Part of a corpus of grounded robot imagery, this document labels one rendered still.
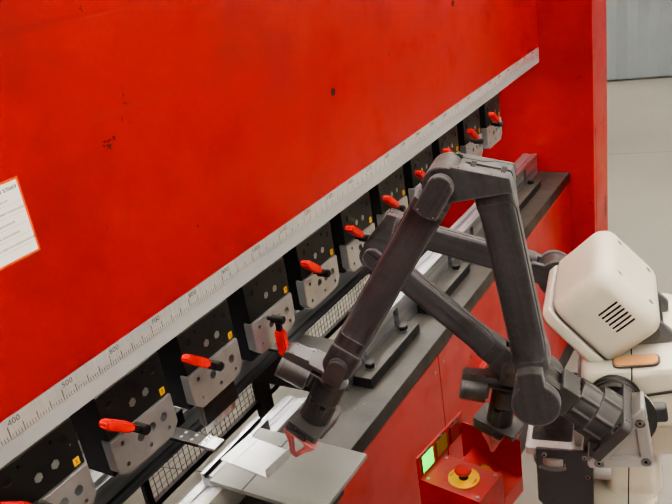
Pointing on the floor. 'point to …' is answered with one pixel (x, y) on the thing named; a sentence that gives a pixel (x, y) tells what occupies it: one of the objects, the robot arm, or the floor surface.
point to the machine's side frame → (561, 111)
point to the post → (263, 397)
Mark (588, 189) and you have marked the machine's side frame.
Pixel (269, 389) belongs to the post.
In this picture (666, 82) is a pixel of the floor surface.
